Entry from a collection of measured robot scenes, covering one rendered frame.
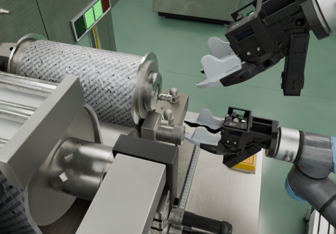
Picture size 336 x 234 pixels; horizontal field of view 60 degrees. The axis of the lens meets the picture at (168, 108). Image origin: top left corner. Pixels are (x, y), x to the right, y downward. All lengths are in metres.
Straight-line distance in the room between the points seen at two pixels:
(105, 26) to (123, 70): 1.00
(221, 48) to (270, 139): 0.25
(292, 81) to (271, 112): 1.97
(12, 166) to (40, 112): 0.05
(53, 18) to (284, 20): 0.60
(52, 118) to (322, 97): 2.61
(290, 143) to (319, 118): 1.89
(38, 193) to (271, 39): 0.35
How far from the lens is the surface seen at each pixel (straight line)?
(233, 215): 0.82
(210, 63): 0.47
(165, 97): 0.58
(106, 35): 1.55
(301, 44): 0.46
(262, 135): 0.66
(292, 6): 0.44
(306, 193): 0.76
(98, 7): 1.06
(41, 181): 0.34
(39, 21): 0.82
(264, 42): 0.44
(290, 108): 2.55
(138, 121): 0.56
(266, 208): 1.92
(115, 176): 0.22
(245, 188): 0.87
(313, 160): 0.69
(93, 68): 0.55
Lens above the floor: 1.62
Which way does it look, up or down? 44 degrees down
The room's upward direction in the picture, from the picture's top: straight up
